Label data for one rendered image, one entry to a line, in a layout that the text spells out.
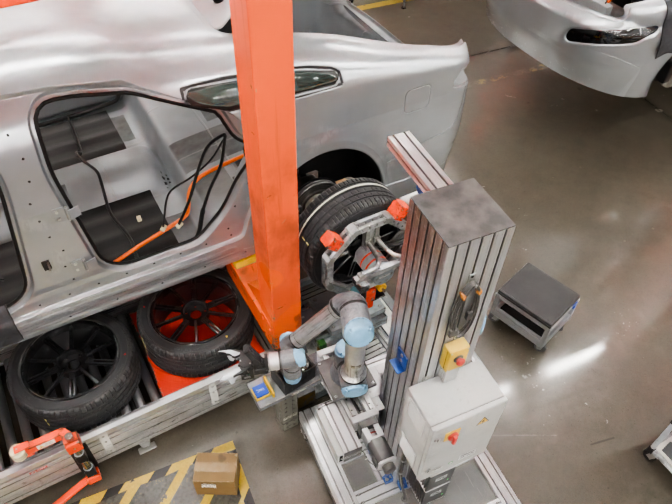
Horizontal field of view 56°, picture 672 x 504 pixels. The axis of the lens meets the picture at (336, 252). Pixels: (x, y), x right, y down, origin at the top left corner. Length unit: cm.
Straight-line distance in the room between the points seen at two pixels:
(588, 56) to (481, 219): 321
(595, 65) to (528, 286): 181
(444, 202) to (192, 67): 139
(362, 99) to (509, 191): 231
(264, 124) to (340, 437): 145
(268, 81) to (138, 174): 188
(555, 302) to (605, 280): 81
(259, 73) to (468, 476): 233
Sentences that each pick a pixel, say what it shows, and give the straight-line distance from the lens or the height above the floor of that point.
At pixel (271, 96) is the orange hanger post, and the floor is 213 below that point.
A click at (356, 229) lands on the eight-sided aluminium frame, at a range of 323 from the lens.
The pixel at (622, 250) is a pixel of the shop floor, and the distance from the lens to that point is 518.
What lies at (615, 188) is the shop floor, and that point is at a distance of 569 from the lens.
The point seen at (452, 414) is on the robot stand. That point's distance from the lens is 254.
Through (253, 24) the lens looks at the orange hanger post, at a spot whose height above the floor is 242.
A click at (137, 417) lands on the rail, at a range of 356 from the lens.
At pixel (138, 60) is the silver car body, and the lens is 294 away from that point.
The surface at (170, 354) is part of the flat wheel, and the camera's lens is 358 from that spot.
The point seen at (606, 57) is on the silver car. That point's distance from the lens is 512.
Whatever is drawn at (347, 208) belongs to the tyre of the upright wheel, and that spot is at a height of 117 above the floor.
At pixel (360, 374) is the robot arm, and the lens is 275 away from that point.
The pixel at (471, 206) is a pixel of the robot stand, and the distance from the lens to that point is 209.
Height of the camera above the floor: 343
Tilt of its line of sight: 48 degrees down
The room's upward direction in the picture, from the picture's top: 2 degrees clockwise
